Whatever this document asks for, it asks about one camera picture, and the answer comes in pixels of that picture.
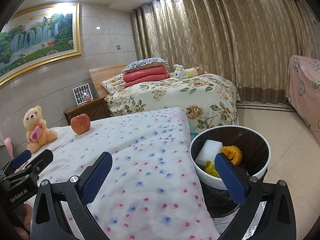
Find blue frilled pillow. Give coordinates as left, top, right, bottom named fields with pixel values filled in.
left=121, top=57, right=168, bottom=73

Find beige patterned curtain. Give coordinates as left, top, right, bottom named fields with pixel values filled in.
left=132, top=0, right=320, bottom=105

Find floral bed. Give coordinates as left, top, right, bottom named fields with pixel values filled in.
left=104, top=74, right=241, bottom=133

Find pink covered furniture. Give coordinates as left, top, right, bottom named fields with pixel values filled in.
left=285, top=55, right=320, bottom=140

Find yellow foam fruit net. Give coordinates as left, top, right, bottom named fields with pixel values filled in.
left=220, top=145, right=243, bottom=167

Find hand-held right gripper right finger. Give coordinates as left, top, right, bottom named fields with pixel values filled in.
left=214, top=152, right=297, bottom=240

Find framed landscape painting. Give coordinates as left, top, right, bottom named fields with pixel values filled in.
left=0, top=2, right=82, bottom=87

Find yellow snack packet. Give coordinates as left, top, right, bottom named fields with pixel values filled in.
left=204, top=160, right=222, bottom=178

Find white round trash bin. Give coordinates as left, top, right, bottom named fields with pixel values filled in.
left=189, top=126, right=271, bottom=218

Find black bin liner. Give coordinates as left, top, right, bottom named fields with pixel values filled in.
left=191, top=127, right=269, bottom=218

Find flower print blanket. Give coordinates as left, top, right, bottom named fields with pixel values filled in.
left=15, top=107, right=220, bottom=240

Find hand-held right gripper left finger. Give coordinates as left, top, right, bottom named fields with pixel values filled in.
left=30, top=152, right=113, bottom=240

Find person's left hand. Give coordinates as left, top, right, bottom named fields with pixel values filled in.
left=14, top=204, right=33, bottom=240

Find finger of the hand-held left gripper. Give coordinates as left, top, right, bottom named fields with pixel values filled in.
left=4, top=149, right=54, bottom=183
left=0, top=149, right=32, bottom=178

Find beige teddy bear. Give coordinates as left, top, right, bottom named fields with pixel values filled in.
left=23, top=106, right=58, bottom=153

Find white printed paper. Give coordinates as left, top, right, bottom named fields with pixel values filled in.
left=212, top=201, right=265, bottom=235

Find white foam block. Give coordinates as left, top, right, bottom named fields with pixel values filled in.
left=194, top=139, right=224, bottom=167

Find photo collage frame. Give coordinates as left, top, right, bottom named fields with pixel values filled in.
left=73, top=84, right=93, bottom=105

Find floral pillow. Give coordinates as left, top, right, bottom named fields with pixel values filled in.
left=101, top=74, right=125, bottom=94

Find wooden headboard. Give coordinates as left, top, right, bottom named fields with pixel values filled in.
left=89, top=64, right=128, bottom=98

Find wooden nightstand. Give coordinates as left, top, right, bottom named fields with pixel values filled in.
left=63, top=97, right=109, bottom=126

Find red apple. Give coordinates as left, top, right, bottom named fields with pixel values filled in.
left=70, top=113, right=91, bottom=135

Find folded red blanket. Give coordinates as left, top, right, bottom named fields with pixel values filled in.
left=123, top=66, right=172, bottom=88

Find yellow bear plush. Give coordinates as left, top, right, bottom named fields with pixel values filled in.
left=185, top=65, right=208, bottom=78

